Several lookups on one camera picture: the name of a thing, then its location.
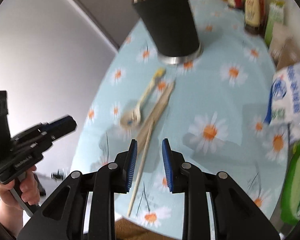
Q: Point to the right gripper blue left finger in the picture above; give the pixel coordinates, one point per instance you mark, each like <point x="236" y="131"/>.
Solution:
<point x="129" y="164"/>

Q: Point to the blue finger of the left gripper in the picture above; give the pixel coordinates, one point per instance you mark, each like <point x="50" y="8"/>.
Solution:
<point x="60" y="128"/>

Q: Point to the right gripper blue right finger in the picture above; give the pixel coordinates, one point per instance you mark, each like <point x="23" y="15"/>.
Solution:
<point x="168" y="163"/>

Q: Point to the wooden chopstick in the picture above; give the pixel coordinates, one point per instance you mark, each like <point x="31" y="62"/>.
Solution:
<point x="140" y="170"/>
<point x="154" y="115"/>

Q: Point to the small patterned ceramic spoon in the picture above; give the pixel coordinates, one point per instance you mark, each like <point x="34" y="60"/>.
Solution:
<point x="132" y="118"/>

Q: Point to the person's left hand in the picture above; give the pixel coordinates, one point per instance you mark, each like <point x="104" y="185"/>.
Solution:
<point x="11" y="213"/>

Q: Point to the blue daisy tablecloth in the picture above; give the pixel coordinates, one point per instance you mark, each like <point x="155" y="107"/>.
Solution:
<point x="214" y="117"/>

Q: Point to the green sugar bag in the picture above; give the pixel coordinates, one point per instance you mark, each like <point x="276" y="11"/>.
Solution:
<point x="290" y="201"/>

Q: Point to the blue white salt bag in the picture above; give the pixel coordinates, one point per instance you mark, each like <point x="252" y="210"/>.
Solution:
<point x="284" y="100"/>

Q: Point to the grey door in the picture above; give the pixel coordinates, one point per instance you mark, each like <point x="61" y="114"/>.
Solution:
<point x="114" y="18"/>

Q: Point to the black cylindrical utensil holder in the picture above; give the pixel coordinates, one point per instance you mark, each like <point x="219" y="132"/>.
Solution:
<point x="171" y="26"/>

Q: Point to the brown spice jar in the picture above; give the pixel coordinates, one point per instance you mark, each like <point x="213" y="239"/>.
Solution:
<point x="290" y="54"/>

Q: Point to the white lid spice jar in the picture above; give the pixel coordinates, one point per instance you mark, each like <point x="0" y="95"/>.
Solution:
<point x="280" y="35"/>

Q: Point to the soy sauce bottle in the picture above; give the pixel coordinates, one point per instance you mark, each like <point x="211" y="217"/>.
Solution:
<point x="254" y="13"/>

